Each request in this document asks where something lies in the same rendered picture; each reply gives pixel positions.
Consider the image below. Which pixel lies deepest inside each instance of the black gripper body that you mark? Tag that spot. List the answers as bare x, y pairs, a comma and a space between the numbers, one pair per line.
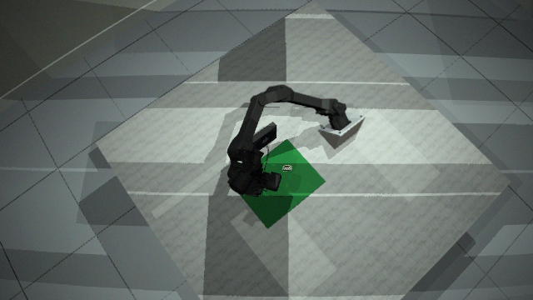
271, 181

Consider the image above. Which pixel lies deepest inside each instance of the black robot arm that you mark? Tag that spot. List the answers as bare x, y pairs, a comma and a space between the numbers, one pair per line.
240, 149

